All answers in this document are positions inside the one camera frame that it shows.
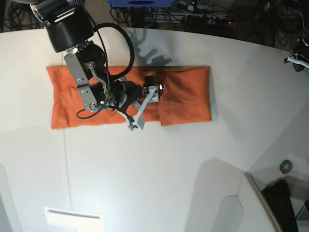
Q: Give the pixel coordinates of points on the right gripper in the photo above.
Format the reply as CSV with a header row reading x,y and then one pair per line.
x,y
131,99

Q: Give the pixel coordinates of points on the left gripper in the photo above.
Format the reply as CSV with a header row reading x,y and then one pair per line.
x,y
299,62

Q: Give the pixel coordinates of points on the orange t-shirt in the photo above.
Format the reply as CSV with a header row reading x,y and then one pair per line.
x,y
185,98

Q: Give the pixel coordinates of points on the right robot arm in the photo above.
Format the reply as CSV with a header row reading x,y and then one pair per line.
x,y
69,28

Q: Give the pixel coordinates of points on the blue box with oval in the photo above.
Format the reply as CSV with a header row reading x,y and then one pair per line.
x,y
141,3

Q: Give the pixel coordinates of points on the green tape roll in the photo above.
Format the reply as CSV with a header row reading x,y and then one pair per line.
x,y
286,166

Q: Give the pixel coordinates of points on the black keyboard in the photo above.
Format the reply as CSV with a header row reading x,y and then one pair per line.
x,y
277,197

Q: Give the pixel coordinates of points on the white table slot plate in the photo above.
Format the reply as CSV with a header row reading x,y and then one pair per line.
x,y
80,221

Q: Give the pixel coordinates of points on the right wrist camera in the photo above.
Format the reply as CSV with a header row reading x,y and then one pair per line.
x,y
136,123

